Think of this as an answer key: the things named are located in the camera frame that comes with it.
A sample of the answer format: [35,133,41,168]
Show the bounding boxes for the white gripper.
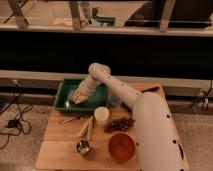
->
[72,75,99,104]

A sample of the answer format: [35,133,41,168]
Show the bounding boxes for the light blue sponge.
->
[67,91,74,102]

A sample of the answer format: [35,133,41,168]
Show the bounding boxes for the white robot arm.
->
[72,63,186,171]

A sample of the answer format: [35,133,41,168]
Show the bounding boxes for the green plastic tray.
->
[54,78,108,116]

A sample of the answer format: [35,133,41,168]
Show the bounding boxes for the thin metal utensil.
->
[57,117,81,124]

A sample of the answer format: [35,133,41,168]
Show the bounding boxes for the white paper cup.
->
[94,107,109,125]

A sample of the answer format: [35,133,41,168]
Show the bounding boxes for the blue cloth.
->
[108,93,121,108]

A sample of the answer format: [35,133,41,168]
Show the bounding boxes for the bunch of dark grapes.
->
[105,118,133,133]

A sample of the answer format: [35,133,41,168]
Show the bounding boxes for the wooden table board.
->
[35,82,167,171]

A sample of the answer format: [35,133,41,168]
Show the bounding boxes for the metal measuring cup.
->
[75,128,92,156]

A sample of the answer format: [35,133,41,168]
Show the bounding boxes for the red plastic bowl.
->
[108,133,135,163]

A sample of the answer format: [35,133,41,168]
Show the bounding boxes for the black power adapter cable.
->
[0,79,34,151]

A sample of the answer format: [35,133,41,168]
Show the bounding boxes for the black handled knife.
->
[141,86,160,93]

